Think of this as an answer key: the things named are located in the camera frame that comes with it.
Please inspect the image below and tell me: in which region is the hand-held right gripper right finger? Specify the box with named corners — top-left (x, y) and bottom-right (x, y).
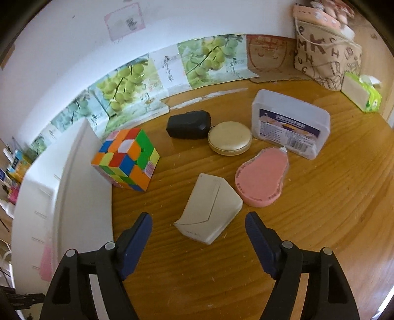
top-left (245, 212), bottom-right (361, 320)

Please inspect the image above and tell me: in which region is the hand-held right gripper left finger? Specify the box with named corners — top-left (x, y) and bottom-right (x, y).
top-left (39, 212), bottom-right (153, 320)

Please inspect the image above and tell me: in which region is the beige wedge-shaped case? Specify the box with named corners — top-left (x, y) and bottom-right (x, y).
top-left (173, 173), bottom-right (244, 246)

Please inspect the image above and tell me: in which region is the pink pear-shaped case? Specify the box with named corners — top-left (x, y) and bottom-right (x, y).
top-left (235, 146), bottom-right (290, 208)

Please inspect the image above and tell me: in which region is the white plastic storage box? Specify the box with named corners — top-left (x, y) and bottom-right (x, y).
top-left (9, 118), bottom-right (115, 320)

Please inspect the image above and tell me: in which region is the multicoloured puzzle cube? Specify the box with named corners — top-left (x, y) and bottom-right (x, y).
top-left (91, 128), bottom-right (161, 193)

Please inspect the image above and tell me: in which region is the round beige compact case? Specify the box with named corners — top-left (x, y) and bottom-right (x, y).
top-left (207, 121), bottom-right (253, 156)

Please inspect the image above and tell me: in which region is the translucent plastic box purple label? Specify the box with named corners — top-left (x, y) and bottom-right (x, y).
top-left (251, 89), bottom-right (331, 160)

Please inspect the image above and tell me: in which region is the black zip case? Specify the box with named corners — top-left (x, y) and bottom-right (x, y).
top-left (166, 111), bottom-right (213, 140)

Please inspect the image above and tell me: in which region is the black tripod stand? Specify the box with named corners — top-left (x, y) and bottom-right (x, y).
top-left (0, 292), bottom-right (45, 306)

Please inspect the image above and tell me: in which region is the orange juice carton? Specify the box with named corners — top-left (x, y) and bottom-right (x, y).
top-left (6, 151), bottom-right (31, 182)

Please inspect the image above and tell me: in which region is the green grape print cardboard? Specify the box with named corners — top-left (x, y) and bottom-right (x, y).
top-left (88, 57), bottom-right (170, 119)
top-left (177, 34), bottom-right (261, 90)
top-left (51, 91), bottom-right (108, 133)

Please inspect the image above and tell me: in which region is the green tissue pack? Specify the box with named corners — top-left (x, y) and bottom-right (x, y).
top-left (340, 71), bottom-right (383, 113)

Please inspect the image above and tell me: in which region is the brown cardboard sheet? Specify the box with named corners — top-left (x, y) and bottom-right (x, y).
top-left (246, 34), bottom-right (311, 83)

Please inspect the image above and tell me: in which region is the beige letter-print tote bag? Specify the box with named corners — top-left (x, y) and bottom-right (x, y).
top-left (292, 18), bottom-right (364, 91)

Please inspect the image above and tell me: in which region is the pink pouch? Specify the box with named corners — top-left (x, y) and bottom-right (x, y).
top-left (292, 4), bottom-right (342, 30)

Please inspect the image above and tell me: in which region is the pink plush toy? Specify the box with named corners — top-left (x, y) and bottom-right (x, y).
top-left (311, 0), bottom-right (354, 25)

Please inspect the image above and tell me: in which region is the pink-bordered wall paper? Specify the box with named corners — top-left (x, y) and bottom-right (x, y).
top-left (104, 2), bottom-right (146, 42)

